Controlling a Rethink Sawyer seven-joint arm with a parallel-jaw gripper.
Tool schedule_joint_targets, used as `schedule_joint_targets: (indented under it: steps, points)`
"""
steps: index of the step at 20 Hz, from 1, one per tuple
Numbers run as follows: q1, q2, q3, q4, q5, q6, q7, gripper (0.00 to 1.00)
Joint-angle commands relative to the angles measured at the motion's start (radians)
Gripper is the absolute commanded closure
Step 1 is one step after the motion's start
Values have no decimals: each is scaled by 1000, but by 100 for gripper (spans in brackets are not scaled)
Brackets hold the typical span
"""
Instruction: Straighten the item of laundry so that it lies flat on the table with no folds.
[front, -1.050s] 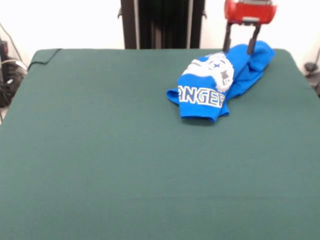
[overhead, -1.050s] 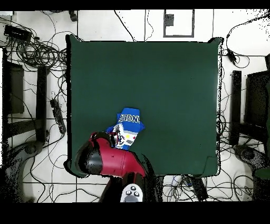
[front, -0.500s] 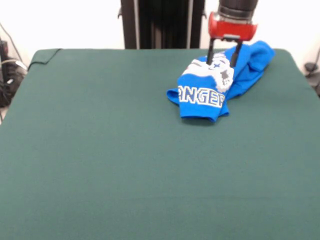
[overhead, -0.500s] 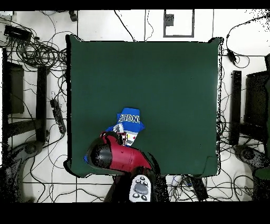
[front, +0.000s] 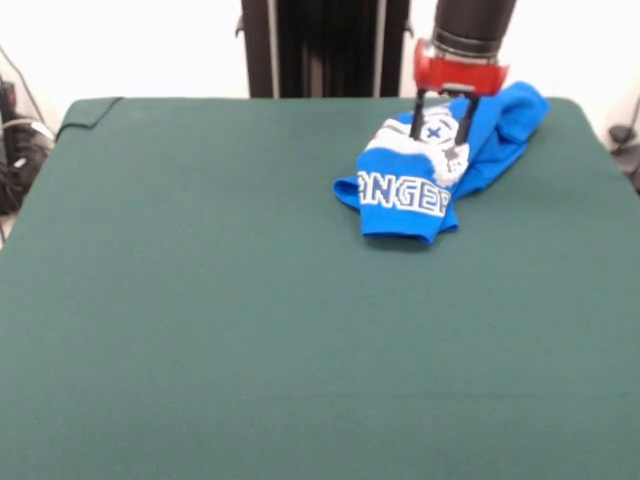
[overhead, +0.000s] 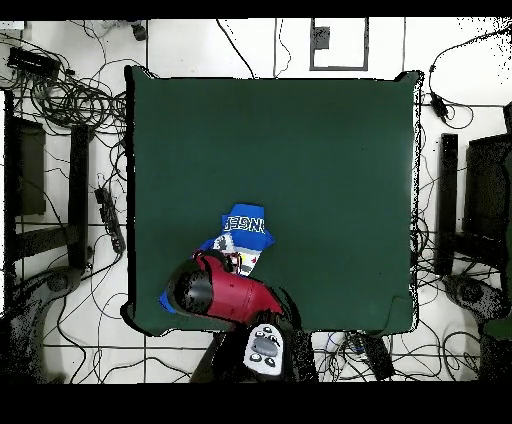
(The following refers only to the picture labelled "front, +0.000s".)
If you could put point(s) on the dark green table cloth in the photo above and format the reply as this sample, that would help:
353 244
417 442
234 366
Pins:
250 350

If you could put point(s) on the blue printed T-shirt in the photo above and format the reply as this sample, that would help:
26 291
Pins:
400 215

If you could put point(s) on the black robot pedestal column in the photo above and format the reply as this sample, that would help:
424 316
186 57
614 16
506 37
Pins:
325 50

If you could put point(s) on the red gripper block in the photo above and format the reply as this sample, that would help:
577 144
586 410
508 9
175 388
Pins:
460 75

